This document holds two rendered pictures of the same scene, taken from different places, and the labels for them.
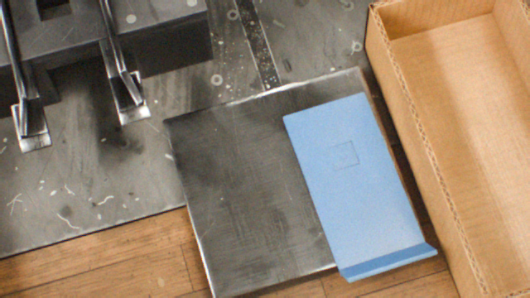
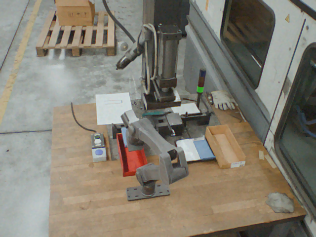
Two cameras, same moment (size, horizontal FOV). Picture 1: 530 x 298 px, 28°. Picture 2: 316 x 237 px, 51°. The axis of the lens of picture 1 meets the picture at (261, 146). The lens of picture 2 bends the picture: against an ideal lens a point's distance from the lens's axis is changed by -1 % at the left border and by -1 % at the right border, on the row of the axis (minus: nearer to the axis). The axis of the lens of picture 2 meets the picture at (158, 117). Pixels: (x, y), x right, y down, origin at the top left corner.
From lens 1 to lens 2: 105 cm
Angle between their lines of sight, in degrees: 28
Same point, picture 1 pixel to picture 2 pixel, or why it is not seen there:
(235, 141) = (185, 143)
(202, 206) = not seen: hidden behind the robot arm
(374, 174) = (206, 149)
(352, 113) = (203, 141)
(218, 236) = not seen: hidden behind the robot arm
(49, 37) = (160, 124)
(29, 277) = (153, 158)
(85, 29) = (165, 124)
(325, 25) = (199, 133)
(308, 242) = (196, 156)
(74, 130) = not seen: hidden behind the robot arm
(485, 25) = (223, 135)
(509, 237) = (227, 159)
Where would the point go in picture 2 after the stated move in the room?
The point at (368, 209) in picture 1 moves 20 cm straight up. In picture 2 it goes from (206, 152) to (211, 123)
